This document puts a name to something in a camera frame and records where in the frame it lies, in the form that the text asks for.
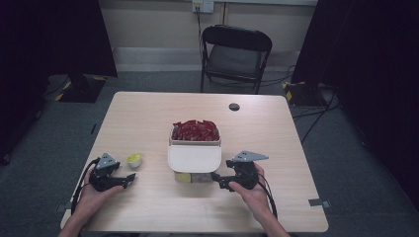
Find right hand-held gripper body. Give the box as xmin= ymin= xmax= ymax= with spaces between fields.
xmin=225 ymin=150 xmax=270 ymax=192

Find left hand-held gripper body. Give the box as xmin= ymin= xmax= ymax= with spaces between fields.
xmin=89 ymin=152 xmax=126 ymax=193

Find white box lid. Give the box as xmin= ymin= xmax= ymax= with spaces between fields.
xmin=166 ymin=144 xmax=222 ymax=174

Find white storage box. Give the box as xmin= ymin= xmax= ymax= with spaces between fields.
xmin=166 ymin=124 xmax=222 ymax=184

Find person's right hand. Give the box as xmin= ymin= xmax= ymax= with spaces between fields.
xmin=228 ymin=163 xmax=277 ymax=222

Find person's left hand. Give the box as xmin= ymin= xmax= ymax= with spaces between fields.
xmin=73 ymin=168 xmax=124 ymax=222

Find small grey packet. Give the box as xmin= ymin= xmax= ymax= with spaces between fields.
xmin=191 ymin=172 xmax=213 ymax=184

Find small yellow packet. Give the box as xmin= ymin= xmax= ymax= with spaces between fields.
xmin=174 ymin=172 xmax=193 ymax=184

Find pile of red packets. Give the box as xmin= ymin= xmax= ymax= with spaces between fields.
xmin=171 ymin=118 xmax=220 ymax=142

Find grey tape strip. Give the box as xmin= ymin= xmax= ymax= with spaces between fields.
xmin=54 ymin=201 xmax=73 ymax=212
xmin=307 ymin=197 xmax=332 ymax=209

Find black stand base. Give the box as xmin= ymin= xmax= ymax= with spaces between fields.
xmin=281 ymin=80 xmax=326 ymax=108
xmin=55 ymin=73 xmax=109 ymax=104

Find black folding chair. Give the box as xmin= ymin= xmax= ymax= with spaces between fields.
xmin=200 ymin=24 xmax=274 ymax=95

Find dark curtain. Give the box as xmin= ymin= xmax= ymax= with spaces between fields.
xmin=291 ymin=0 xmax=419 ymax=211

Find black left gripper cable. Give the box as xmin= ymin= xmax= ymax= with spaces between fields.
xmin=70 ymin=157 xmax=101 ymax=216

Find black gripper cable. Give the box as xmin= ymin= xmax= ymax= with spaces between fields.
xmin=70 ymin=157 xmax=101 ymax=216
xmin=257 ymin=172 xmax=279 ymax=221

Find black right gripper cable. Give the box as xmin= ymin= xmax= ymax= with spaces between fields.
xmin=257 ymin=172 xmax=279 ymax=221

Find black floor cables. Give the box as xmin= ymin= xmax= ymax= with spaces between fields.
xmin=292 ymin=90 xmax=342 ymax=144

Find black power cable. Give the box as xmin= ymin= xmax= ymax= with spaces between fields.
xmin=196 ymin=7 xmax=205 ymax=61

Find white wall outlet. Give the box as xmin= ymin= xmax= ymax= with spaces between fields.
xmin=192 ymin=0 xmax=215 ymax=15

